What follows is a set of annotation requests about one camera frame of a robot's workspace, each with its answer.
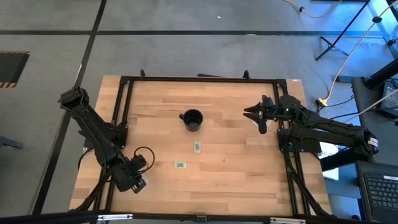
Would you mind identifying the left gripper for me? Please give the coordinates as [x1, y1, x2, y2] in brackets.
[114, 154, 147, 194]

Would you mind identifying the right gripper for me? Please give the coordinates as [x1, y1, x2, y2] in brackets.
[243, 95, 280, 135]

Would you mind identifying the black mug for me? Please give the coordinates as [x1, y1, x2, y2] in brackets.
[178, 108, 204, 133]

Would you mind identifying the white paper sheet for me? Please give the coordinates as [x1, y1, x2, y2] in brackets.
[318, 141, 340, 181]

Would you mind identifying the black tripod stand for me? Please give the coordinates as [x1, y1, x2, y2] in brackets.
[315, 0, 373, 62]

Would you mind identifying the grey side table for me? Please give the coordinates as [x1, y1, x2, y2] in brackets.
[351, 76, 398, 166]

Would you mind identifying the grey chair base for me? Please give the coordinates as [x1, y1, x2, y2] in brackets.
[0, 136, 24, 150]

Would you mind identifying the black laptop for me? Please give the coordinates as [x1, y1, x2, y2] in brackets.
[356, 160, 398, 224]

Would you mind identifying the black hazard-edged floor plate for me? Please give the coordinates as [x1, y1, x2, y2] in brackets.
[0, 50, 31, 89]

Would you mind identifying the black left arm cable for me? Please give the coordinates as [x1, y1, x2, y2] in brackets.
[133, 146, 155, 174]

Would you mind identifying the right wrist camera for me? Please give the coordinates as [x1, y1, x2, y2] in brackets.
[279, 94, 300, 115]

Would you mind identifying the silver metal bracket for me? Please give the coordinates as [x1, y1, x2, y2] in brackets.
[269, 217, 307, 224]
[98, 213, 134, 222]

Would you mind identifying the black base power cable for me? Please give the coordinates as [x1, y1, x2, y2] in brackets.
[77, 146, 94, 170]

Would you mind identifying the black aluminium table frame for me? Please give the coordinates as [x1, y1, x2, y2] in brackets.
[70, 68, 333, 218]

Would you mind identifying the orange extension cord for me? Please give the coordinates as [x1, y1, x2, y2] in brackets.
[317, 0, 398, 107]

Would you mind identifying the white cable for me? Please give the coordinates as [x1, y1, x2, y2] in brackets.
[341, 88, 398, 124]

